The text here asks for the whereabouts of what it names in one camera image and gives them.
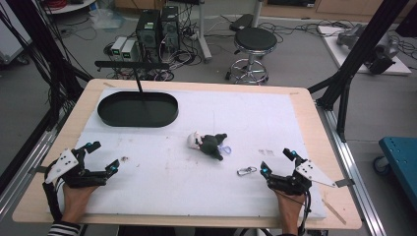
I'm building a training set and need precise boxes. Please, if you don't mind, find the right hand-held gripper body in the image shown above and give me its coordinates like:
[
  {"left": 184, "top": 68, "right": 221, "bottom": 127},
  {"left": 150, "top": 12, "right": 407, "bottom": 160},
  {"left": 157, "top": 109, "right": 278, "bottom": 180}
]
[{"left": 268, "top": 158, "right": 337, "bottom": 197}]

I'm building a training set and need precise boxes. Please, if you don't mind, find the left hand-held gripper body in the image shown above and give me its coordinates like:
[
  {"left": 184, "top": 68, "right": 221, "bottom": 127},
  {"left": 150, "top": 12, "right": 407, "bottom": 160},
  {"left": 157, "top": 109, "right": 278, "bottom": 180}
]
[{"left": 44, "top": 148, "right": 111, "bottom": 190}]

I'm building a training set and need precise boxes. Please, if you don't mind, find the silver carabiner clip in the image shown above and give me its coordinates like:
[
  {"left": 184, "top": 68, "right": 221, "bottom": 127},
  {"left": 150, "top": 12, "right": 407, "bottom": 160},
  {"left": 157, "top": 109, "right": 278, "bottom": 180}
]
[{"left": 236, "top": 165, "right": 259, "bottom": 177}]

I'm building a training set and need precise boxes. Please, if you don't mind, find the small doll keychain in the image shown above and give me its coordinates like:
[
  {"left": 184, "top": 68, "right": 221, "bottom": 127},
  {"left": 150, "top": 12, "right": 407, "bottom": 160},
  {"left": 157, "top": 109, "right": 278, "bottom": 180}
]
[{"left": 186, "top": 131, "right": 233, "bottom": 161}]

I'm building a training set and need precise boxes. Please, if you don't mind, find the person's left hand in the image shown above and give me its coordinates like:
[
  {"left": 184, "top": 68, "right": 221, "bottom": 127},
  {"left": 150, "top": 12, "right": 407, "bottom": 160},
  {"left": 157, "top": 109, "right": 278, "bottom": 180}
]
[{"left": 61, "top": 184, "right": 100, "bottom": 224}]

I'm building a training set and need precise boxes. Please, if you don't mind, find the person's right hand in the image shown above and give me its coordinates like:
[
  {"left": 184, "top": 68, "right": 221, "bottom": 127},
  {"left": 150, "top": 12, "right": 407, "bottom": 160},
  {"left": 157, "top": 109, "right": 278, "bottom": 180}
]
[{"left": 272, "top": 189, "right": 307, "bottom": 236}]

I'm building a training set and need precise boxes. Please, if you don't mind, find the grey tape strip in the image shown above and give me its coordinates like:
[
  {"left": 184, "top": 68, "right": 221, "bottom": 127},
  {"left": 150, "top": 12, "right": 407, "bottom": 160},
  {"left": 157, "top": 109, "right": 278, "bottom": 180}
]
[
  {"left": 334, "top": 178, "right": 356, "bottom": 189},
  {"left": 28, "top": 165, "right": 49, "bottom": 175}
]

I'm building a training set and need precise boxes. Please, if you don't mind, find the thin wooden stick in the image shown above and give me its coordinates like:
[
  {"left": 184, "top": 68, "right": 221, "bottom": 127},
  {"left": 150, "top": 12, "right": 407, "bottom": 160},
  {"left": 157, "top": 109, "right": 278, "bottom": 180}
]
[{"left": 322, "top": 198, "right": 347, "bottom": 226}]

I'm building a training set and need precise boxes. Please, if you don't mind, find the black oval tray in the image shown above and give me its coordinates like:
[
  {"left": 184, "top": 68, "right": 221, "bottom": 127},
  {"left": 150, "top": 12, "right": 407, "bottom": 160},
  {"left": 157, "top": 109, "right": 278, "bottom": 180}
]
[{"left": 96, "top": 90, "right": 180, "bottom": 129}]

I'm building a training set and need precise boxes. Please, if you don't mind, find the blue cart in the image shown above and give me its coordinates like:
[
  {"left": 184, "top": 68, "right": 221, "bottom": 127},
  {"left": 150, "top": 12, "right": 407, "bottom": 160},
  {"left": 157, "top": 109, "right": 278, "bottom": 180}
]
[{"left": 373, "top": 136, "right": 417, "bottom": 210}]

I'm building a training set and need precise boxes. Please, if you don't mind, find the white power supply box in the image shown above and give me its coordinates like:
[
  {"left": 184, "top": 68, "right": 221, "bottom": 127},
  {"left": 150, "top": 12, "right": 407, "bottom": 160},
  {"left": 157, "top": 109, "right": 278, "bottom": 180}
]
[
  {"left": 121, "top": 38, "right": 138, "bottom": 63},
  {"left": 110, "top": 36, "right": 128, "bottom": 62}
]

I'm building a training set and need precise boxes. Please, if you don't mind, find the white floor board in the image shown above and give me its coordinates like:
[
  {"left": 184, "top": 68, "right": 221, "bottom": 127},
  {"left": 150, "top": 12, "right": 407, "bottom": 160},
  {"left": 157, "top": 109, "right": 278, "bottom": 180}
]
[{"left": 317, "top": 25, "right": 412, "bottom": 77}]

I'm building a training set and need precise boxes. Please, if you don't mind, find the black round stool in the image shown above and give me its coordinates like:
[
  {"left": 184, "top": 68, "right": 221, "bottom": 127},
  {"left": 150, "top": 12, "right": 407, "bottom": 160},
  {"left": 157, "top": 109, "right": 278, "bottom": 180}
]
[{"left": 224, "top": 27, "right": 278, "bottom": 87}]

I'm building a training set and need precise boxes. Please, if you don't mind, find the black computer tower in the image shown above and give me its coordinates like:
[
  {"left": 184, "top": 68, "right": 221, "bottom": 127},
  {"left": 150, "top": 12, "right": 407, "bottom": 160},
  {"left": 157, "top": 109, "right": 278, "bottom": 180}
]
[
  {"left": 135, "top": 9, "right": 162, "bottom": 62},
  {"left": 160, "top": 5, "right": 181, "bottom": 52}
]

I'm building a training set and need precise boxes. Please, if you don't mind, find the clear plastic bag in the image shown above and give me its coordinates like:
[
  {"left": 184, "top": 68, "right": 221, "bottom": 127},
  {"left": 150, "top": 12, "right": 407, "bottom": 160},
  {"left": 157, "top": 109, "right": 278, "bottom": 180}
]
[{"left": 89, "top": 7, "right": 126, "bottom": 30}]

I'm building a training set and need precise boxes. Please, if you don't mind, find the black flat case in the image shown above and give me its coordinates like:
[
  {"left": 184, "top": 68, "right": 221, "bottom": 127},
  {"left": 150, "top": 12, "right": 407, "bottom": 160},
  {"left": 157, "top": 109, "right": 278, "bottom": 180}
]
[{"left": 229, "top": 13, "right": 255, "bottom": 32}]

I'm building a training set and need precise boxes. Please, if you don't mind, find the grey machine part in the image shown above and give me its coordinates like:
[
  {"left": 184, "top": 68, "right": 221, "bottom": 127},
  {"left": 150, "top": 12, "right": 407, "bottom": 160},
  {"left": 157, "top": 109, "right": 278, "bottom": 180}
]
[{"left": 336, "top": 23, "right": 400, "bottom": 75}]

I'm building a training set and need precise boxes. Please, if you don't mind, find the grey desk leg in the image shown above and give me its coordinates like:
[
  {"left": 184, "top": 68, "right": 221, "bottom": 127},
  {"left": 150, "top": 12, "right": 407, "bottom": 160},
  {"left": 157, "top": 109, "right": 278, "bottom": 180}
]
[{"left": 196, "top": 0, "right": 212, "bottom": 64}]

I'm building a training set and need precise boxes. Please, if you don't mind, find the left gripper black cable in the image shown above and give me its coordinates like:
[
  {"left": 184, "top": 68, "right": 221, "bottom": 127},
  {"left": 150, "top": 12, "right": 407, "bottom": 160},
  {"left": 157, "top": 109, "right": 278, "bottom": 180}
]
[{"left": 42, "top": 181, "right": 64, "bottom": 222}]

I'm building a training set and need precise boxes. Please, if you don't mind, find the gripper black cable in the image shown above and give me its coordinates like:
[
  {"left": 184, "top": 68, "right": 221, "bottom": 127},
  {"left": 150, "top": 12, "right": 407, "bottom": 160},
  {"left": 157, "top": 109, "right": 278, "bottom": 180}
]
[
  {"left": 42, "top": 181, "right": 64, "bottom": 222},
  {"left": 296, "top": 190, "right": 313, "bottom": 236}
]

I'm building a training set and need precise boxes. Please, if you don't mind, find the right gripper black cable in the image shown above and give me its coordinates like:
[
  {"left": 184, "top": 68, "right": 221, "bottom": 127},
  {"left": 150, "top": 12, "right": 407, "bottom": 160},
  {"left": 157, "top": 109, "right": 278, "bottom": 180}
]
[{"left": 296, "top": 190, "right": 313, "bottom": 236}]

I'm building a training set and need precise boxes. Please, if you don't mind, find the aluminium rail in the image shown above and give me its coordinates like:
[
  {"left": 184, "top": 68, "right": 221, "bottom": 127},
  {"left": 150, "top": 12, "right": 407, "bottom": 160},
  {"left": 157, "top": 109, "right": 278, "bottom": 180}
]
[
  {"left": 0, "top": 101, "right": 77, "bottom": 224},
  {"left": 316, "top": 97, "right": 387, "bottom": 236}
]

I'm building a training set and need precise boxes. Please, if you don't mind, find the black metal frame post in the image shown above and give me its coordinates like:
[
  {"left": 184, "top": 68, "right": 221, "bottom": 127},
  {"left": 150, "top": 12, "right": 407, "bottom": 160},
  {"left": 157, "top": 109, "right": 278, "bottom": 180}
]
[
  {"left": 4, "top": 0, "right": 93, "bottom": 102},
  {"left": 307, "top": 0, "right": 411, "bottom": 143}
]

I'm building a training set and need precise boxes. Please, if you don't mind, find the tangle of floor cables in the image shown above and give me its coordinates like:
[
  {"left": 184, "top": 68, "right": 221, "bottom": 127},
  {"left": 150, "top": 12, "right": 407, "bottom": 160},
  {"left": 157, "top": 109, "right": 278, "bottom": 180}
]
[{"left": 156, "top": 13, "right": 205, "bottom": 82}]

